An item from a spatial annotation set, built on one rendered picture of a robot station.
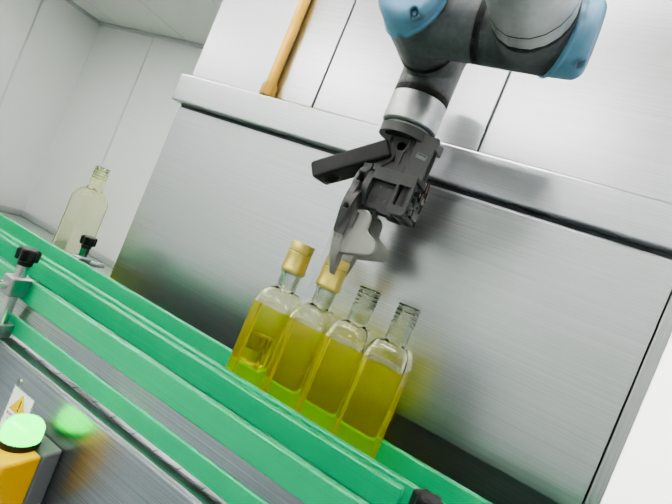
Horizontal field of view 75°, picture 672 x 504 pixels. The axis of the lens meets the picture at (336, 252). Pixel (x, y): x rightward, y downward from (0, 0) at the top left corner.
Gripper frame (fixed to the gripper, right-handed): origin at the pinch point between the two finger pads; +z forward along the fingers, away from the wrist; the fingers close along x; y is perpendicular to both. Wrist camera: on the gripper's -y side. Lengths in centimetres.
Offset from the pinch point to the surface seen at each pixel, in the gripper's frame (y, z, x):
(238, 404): -2.2, 20.8, -6.6
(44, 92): -574, -41, 277
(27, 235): -68, 20, 3
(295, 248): -5.8, 0.2, -2.0
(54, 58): -574, -84, 273
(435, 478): 21.9, 19.5, 3.0
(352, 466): 13.9, 19.6, -6.5
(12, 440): -19.0, 31.5, -21.1
